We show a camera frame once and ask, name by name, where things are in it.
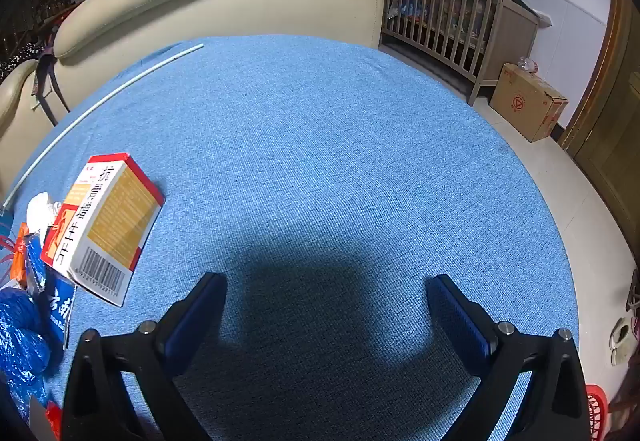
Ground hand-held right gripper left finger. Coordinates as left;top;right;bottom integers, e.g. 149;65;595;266
60;272;228;441

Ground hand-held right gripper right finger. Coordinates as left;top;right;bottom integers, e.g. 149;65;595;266
425;274;591;441

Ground white red medicine box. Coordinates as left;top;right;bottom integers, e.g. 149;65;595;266
40;152;166;308

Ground red plastic basket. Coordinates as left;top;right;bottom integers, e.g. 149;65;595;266
585;383;610;441

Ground blue plastic bag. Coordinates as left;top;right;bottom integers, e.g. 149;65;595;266
0;288;53;417

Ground blue printed packet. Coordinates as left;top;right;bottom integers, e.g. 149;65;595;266
46;270;77;351

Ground pale slipper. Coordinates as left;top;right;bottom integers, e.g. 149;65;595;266
609;317;632;367

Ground orange wrapper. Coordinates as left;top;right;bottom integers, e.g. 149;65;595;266
10;223;32;287

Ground crumpled white tissue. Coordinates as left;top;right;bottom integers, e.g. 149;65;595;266
26;192;63;227

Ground blue table cloth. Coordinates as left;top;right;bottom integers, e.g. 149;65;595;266
0;35;581;441

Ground brown cardboard box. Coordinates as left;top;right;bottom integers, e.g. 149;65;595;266
489;62;569;143

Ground wooden door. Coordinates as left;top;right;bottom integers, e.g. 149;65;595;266
557;0;640;267

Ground thin white rod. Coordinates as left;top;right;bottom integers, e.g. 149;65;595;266
2;42;205;213

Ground wooden baby crib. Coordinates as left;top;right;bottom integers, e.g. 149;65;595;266
367;0;541;107

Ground dark cluttered shelf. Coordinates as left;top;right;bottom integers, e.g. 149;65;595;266
0;0;71;72

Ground dark bag strap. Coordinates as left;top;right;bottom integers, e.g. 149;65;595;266
32;41;71;127

